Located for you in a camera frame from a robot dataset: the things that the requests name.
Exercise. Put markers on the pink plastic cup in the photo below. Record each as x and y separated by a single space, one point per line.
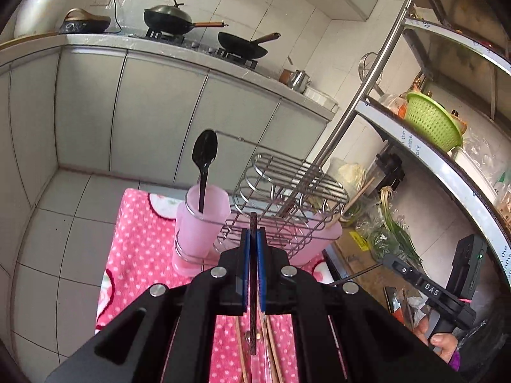
325 239
199 239

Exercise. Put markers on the wooden cutting board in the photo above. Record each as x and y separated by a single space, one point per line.
28 40

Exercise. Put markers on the napa cabbage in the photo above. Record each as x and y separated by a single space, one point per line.
351 175

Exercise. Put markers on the white rice cooker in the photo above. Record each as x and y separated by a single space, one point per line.
38 16

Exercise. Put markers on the person's right forearm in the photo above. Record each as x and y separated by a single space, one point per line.
455 361

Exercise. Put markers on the metal shelf rack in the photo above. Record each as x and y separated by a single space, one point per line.
439 167

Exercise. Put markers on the black frying pan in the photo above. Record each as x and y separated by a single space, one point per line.
241 48

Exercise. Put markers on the gas stove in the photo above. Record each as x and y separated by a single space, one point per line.
191 44

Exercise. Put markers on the black plastic spoon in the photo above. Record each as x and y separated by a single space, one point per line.
204 147

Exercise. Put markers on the black blender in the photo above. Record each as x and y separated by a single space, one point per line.
389 169

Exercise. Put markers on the brown cup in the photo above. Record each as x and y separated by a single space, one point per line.
284 76

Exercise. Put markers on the grey kitchen base cabinets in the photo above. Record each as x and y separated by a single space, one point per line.
159 119

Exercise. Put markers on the dark brown chopstick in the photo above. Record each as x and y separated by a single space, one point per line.
253 327

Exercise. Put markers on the black electric cooker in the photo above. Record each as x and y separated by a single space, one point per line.
84 22

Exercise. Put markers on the clear plastic bags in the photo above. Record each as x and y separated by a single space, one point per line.
487 147

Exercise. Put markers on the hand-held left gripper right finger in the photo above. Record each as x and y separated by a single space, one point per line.
261 271

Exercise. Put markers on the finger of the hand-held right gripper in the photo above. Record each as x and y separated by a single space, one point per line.
393 261

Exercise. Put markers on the sauce bottle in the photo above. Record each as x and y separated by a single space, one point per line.
459 121

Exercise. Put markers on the white plastic container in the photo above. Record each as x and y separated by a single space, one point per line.
475 171

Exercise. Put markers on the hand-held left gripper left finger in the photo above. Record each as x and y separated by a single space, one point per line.
246 271

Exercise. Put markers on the person's right hand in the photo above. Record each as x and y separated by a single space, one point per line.
443 345

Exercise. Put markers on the cardboard box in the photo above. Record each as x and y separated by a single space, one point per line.
371 283

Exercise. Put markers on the clear glass container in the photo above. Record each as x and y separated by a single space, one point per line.
319 96

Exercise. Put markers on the green plastic basket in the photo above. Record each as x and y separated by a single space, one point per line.
431 121

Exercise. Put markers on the small metal kettle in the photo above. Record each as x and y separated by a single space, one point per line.
297 81

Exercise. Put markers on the dark wok lid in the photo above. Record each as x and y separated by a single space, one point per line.
165 10

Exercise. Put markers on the green onions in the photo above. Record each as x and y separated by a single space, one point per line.
393 231

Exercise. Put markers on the pink polka-dot cloth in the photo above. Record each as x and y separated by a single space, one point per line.
139 247

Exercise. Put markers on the orange food packet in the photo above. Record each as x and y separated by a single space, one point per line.
395 105

